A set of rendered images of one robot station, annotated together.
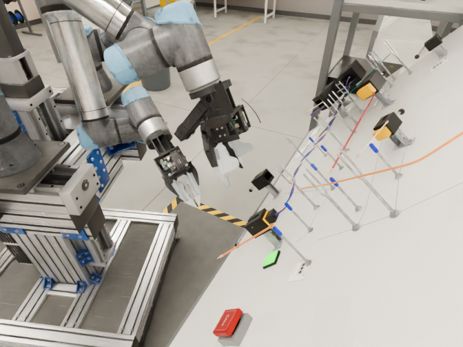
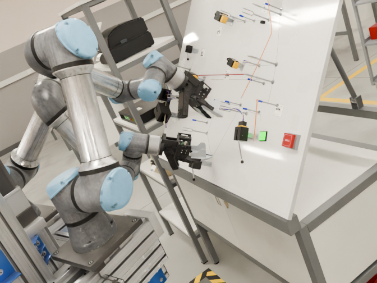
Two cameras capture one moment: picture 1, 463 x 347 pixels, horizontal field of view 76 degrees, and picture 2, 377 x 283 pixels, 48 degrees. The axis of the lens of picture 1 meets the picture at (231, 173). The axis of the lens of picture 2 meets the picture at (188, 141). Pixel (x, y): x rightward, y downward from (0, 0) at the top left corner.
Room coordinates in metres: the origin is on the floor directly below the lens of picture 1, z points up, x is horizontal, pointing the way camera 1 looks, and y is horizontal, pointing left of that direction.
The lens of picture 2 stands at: (-0.40, 1.28, 1.78)
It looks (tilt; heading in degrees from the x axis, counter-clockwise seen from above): 21 degrees down; 310
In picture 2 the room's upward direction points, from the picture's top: 23 degrees counter-clockwise
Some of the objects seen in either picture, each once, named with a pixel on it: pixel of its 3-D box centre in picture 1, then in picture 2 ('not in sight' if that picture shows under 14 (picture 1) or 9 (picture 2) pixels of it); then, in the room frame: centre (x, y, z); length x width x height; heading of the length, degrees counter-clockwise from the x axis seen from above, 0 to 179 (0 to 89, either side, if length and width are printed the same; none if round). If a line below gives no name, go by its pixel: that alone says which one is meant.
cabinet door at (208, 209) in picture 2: not in sight; (205, 204); (1.00, -0.28, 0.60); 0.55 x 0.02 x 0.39; 151
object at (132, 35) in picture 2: not in sight; (122, 40); (1.42, -0.67, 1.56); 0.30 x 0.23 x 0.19; 63
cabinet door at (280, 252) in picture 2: not in sight; (264, 240); (0.52, -0.02, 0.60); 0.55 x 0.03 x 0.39; 151
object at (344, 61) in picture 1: (365, 76); (149, 107); (1.46, -0.68, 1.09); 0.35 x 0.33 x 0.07; 151
